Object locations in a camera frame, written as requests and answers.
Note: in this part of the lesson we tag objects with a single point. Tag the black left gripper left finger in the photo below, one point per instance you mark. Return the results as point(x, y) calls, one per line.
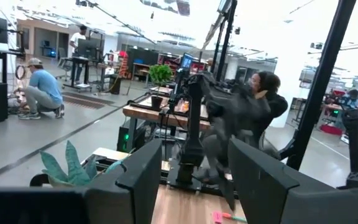
point(135, 186)

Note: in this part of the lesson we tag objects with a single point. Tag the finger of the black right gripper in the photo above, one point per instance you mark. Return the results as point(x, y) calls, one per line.
point(228, 193)

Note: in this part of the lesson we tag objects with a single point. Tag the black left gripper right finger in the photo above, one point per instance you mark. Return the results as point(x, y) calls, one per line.
point(269, 193)

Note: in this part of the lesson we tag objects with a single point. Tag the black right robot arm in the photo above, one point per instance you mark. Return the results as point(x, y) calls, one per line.
point(193, 124)

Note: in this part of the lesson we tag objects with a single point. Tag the green pen orange tip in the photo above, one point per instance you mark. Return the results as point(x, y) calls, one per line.
point(236, 218)

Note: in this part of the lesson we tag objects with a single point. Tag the computer tower green light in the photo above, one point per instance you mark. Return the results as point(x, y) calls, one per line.
point(126, 138)

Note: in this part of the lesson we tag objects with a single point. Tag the green snake plant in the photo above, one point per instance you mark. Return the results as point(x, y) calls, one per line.
point(73, 171)

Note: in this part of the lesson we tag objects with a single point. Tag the person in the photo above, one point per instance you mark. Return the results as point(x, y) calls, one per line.
point(45, 87)
point(269, 84)
point(351, 99)
point(77, 40)

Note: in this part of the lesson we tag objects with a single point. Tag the wooden background table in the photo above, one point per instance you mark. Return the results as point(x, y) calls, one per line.
point(145, 113)

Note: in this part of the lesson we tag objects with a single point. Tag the lit computer monitor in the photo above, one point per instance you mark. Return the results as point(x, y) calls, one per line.
point(186, 61)

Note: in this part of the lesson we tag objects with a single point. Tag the red bin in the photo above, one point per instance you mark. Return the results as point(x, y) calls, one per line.
point(331, 129)

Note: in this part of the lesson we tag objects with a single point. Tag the bushy green potted plant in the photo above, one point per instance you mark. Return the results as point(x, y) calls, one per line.
point(160, 74)

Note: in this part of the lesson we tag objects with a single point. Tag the brown floor mat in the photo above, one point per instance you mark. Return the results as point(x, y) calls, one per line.
point(85, 100)

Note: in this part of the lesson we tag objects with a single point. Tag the black rolling desk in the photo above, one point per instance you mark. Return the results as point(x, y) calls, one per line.
point(87, 49)

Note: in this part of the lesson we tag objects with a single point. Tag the thin black frame post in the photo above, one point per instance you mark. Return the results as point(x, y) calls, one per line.
point(227, 40)

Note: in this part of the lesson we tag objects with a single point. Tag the black aluminium frame post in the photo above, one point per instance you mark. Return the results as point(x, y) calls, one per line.
point(319, 87)

